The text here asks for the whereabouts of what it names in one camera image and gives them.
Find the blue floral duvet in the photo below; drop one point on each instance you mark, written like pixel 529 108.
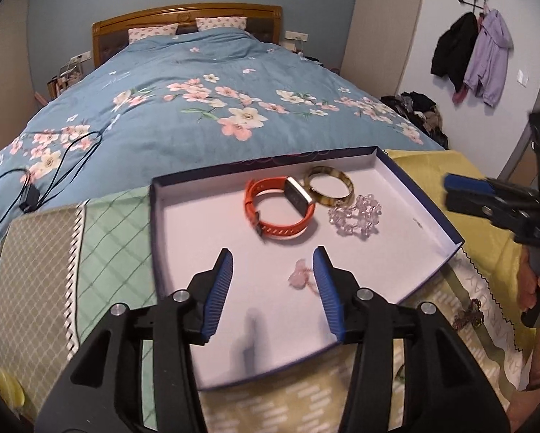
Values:
pixel 161 135

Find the yellow cloth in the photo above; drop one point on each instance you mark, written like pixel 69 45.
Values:
pixel 432 176

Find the black jacket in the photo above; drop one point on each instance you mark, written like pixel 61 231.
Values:
pixel 455 49

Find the black charger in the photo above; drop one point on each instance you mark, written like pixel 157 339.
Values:
pixel 30 198

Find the white wall outlet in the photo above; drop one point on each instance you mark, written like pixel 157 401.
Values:
pixel 295 36

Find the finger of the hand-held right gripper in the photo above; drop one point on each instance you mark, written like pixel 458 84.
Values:
pixel 466 182
pixel 473 205

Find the green checked cloth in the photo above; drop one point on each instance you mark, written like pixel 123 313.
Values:
pixel 116 257

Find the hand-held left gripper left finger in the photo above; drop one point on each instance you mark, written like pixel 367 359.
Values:
pixel 220 288

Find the pink garment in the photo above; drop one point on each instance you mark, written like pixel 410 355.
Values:
pixel 459 94

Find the bedside clutter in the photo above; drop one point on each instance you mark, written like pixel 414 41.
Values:
pixel 69 74

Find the black coat hooks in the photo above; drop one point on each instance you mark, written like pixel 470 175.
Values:
pixel 473 1

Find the orange smartwatch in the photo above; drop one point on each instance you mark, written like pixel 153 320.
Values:
pixel 274 231

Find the beige wardrobe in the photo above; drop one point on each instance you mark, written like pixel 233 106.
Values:
pixel 387 22

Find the pile of clothes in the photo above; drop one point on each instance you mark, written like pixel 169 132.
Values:
pixel 421 108

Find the olive dash-patterned cloth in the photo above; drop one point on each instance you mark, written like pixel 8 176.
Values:
pixel 288 406

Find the purple jacket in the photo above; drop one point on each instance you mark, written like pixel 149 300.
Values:
pixel 491 54

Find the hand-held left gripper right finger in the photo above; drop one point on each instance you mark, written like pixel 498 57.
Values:
pixel 326 288

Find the patterned pillow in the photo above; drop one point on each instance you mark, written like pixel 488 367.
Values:
pixel 220 22
pixel 152 32

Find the dark blue box lid tray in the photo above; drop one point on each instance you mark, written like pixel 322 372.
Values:
pixel 198 216

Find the yellow round object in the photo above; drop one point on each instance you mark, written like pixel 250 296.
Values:
pixel 4 383

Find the person's right hand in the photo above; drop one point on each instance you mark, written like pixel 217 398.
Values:
pixel 531 282

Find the beige lattice cloth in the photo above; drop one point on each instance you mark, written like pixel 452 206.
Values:
pixel 31 288

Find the white wall switch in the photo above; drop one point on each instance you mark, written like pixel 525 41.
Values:
pixel 523 77

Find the wooden headboard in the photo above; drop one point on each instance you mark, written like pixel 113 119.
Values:
pixel 184 14

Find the amber bangle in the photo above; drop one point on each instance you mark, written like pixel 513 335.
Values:
pixel 331 201

